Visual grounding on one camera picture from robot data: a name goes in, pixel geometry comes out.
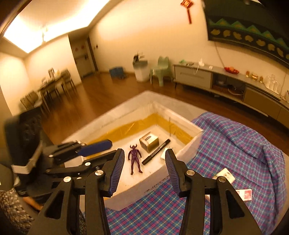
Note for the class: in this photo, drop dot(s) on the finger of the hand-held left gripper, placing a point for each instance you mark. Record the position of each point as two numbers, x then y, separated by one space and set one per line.
94 161
97 146

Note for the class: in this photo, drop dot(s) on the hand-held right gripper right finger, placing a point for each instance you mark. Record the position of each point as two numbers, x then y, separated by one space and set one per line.
172 169

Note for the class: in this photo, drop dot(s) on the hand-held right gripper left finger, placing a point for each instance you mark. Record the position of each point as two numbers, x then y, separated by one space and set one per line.
117 167

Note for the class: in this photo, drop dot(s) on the small white grey-striped box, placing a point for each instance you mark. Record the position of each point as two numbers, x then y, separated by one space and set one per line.
163 156

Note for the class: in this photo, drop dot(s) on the purple toy figure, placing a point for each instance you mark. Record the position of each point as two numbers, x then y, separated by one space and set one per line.
135 158

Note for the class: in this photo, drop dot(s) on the black marker pen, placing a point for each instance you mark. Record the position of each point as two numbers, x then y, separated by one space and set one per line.
155 152

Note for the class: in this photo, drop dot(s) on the white foam box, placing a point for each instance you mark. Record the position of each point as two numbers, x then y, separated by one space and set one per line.
140 187

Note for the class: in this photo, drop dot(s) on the brown cardboard box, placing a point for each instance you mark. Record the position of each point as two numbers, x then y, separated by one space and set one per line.
149 142

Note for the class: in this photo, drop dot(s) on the person's left hand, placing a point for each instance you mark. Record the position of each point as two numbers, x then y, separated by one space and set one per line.
33 202

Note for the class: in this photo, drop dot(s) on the wooden dining chair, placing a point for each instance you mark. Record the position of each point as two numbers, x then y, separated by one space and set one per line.
67 78
31 100

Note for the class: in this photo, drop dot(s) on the white printed card box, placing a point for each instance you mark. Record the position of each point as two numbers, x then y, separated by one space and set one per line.
225 175

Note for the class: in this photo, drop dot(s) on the plaid bed cloth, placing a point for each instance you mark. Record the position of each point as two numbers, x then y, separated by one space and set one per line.
225 146

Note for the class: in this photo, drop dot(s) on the wooden dining table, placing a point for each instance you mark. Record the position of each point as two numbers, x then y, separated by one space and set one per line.
53 84

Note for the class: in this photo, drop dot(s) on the patterned clothing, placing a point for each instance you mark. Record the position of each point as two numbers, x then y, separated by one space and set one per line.
11 212

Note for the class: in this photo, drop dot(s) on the red and white card box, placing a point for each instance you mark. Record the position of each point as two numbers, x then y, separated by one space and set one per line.
245 194

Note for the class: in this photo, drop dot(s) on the blue plastic crate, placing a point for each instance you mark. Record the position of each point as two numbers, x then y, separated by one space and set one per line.
117 72

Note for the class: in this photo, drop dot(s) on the grey door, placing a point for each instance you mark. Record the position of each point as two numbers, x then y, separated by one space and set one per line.
84 65

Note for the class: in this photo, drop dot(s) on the white trash bin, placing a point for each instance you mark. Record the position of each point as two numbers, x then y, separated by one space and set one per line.
142 72

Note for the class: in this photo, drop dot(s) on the grey tv cabinet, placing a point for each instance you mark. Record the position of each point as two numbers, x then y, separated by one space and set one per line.
194 75

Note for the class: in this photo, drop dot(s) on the green plastic chair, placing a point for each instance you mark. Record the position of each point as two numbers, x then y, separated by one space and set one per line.
162 70

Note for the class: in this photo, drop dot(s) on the red fruit bowl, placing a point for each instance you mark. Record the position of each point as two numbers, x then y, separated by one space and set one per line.
231 70

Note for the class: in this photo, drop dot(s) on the ceiling light panel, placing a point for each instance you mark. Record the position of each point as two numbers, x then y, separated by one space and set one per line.
45 22

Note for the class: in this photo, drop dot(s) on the golden ornaments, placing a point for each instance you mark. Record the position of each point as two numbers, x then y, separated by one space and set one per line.
255 76

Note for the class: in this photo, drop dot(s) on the clear glass cups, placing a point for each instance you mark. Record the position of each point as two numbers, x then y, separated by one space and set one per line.
272 83

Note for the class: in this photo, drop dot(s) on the red hanging ornament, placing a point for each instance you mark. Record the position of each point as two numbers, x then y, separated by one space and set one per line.
187 6

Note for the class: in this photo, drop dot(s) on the dark wall poster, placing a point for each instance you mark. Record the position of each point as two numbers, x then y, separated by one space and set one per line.
237 22

